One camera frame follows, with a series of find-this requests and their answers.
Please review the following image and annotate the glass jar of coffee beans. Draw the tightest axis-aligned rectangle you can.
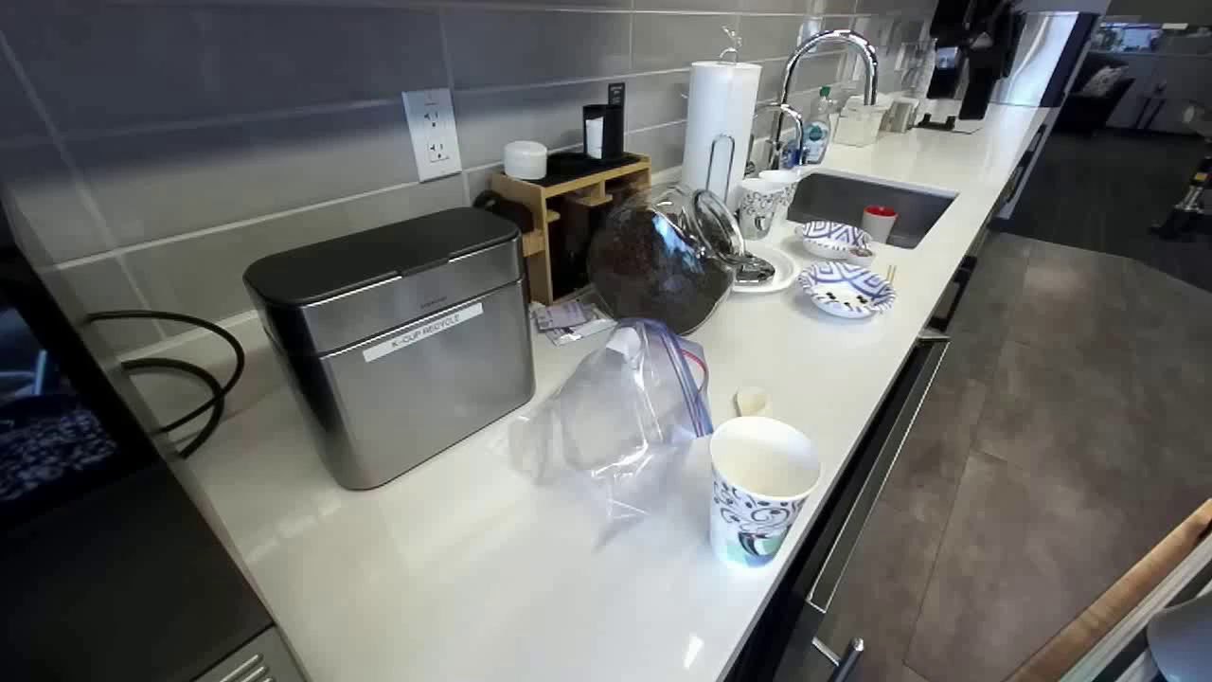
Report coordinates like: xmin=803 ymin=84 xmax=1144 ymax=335
xmin=584 ymin=190 xmax=738 ymax=339

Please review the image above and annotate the crumpled printed paper packet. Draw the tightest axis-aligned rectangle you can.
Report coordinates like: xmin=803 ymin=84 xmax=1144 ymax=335
xmin=526 ymin=291 xmax=620 ymax=349

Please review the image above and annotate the clear plastic zip bag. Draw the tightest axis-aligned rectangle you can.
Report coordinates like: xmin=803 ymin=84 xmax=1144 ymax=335
xmin=507 ymin=320 xmax=719 ymax=550

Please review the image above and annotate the wooden countertop organizer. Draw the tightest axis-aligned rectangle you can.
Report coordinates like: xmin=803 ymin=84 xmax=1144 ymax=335
xmin=484 ymin=148 xmax=657 ymax=308

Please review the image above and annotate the plain white paper plate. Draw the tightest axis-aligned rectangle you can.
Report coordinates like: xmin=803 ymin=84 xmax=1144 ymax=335
xmin=724 ymin=243 xmax=803 ymax=301

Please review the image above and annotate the small white round container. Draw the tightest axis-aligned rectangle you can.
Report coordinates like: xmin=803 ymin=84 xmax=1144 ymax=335
xmin=502 ymin=136 xmax=553 ymax=188

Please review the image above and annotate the stainless steel countertop bin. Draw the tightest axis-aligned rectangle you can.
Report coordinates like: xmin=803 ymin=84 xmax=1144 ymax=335
xmin=241 ymin=206 xmax=538 ymax=493

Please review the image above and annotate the black and white box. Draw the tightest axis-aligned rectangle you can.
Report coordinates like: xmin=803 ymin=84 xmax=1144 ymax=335
xmin=581 ymin=104 xmax=611 ymax=164

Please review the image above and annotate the metal paper towel holder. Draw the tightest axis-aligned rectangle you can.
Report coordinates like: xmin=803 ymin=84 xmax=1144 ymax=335
xmin=700 ymin=131 xmax=741 ymax=206

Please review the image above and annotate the tall black box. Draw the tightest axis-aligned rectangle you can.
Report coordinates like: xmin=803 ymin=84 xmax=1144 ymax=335
xmin=601 ymin=81 xmax=634 ymax=167

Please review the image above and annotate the patterned bowl with coffee beans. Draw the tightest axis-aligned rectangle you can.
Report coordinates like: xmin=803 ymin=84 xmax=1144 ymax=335
xmin=791 ymin=260 xmax=899 ymax=321

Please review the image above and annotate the empty blue patterned paper bowl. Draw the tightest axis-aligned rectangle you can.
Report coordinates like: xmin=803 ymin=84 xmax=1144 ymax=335
xmin=787 ymin=218 xmax=878 ymax=265

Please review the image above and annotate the white paper towel roll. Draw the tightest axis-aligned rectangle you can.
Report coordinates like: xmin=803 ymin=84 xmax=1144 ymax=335
xmin=677 ymin=57 xmax=765 ymax=203

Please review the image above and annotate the dark kitchen sink basin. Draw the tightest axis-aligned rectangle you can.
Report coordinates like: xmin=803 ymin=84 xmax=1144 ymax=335
xmin=784 ymin=171 xmax=960 ymax=253

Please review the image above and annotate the blue dish soap bottle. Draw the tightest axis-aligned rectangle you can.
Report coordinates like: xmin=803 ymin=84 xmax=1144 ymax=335
xmin=798 ymin=84 xmax=841 ymax=171

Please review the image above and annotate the white cup with red top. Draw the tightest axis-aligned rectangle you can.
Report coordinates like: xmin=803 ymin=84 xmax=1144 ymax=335
xmin=861 ymin=203 xmax=903 ymax=248

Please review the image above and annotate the white container by faucet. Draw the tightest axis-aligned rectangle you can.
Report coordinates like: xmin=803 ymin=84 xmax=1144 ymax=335
xmin=834 ymin=100 xmax=885 ymax=151

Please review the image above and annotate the chrome kitchen faucet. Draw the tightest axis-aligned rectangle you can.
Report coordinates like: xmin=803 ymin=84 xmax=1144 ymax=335
xmin=768 ymin=26 xmax=885 ymax=171

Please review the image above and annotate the wooden board edge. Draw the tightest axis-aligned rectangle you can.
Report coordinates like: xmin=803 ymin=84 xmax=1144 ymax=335
xmin=1004 ymin=498 xmax=1212 ymax=682

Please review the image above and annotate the black coffee machine with screen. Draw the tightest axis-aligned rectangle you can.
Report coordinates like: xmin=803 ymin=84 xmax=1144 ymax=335
xmin=0 ymin=206 xmax=307 ymax=682

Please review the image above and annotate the grey round object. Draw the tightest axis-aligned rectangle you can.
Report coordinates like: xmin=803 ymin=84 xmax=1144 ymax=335
xmin=1144 ymin=592 xmax=1212 ymax=682

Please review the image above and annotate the white wall outlet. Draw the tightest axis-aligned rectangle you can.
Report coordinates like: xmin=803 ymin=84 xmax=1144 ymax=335
xmin=402 ymin=84 xmax=467 ymax=188

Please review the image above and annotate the long metal drawer handle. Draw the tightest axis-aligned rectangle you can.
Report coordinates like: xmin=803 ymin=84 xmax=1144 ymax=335
xmin=798 ymin=339 xmax=954 ymax=621

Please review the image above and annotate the black power cable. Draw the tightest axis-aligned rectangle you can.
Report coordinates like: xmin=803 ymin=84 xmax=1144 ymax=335
xmin=81 ymin=308 xmax=249 ymax=463

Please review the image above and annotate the short metal cabinet handle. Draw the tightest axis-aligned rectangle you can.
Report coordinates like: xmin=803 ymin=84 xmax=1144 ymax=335
xmin=807 ymin=633 xmax=871 ymax=682

